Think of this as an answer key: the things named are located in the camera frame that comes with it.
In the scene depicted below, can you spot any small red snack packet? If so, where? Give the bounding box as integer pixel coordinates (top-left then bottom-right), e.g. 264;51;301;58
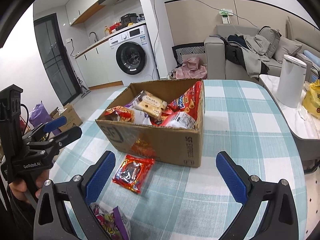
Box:
112;154;155;194

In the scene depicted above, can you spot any nougat cracker package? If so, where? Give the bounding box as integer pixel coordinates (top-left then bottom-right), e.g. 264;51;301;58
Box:
135;90;168;120

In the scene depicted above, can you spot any red white snack packet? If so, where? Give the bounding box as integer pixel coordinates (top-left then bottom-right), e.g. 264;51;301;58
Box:
160;112;196;129

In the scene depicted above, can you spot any white noodle snack bag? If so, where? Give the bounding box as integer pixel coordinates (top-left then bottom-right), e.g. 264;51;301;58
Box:
102;106;152;125

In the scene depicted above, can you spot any red chips bag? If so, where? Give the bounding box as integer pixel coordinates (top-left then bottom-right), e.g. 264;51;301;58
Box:
168;81;202;121

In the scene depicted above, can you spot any left hand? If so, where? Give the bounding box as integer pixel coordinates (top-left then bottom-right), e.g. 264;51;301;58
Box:
9;170;50;204

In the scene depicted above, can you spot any purple bag on floor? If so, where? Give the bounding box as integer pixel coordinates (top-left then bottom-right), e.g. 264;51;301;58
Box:
28;102;53;127

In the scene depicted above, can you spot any cardboard box on floor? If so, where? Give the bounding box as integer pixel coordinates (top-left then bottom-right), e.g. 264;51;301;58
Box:
50;103;82;132

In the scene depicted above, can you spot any purple candy bag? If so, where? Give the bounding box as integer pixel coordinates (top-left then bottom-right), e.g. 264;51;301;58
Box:
90;203;131;240

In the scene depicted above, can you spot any black glass door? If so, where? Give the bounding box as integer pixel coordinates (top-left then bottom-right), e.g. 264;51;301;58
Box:
34;14;81;105

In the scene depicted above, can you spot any purple white snack bag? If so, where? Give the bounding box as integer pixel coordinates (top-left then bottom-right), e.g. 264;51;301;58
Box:
124;96;142;109

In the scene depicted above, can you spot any white side table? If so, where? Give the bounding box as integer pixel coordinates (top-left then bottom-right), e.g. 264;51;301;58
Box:
260;75;320;161

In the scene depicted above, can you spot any teal plaid tablecloth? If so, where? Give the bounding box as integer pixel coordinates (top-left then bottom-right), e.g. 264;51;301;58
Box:
48;79;308;240

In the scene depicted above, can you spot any cardboard SF express box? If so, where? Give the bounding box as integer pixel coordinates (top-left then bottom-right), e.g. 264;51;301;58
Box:
95;79;205;167

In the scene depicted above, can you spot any yellow plastic bag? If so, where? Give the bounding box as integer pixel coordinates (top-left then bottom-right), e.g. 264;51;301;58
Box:
303;79;320;119

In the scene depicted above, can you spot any white washing machine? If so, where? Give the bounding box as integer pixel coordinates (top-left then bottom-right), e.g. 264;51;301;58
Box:
108;23;159;86

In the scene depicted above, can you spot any white electric kettle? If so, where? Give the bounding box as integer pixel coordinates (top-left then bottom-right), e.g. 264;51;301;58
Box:
276;54;307;108

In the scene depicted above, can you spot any patterned black white chair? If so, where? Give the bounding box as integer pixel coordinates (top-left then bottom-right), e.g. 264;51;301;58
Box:
172;42;206;66

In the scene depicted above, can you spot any pink cloth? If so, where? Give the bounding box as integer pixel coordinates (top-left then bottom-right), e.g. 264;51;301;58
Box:
175;57;208;79

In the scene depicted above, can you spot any grey sofa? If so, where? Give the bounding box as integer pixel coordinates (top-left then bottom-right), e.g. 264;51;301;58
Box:
204;17;319;83

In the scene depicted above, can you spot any pile of clothes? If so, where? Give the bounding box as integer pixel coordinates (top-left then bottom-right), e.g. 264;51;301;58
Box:
223;35;270;79

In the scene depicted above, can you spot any grey cushion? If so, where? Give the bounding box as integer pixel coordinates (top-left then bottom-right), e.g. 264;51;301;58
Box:
273;36;302;63

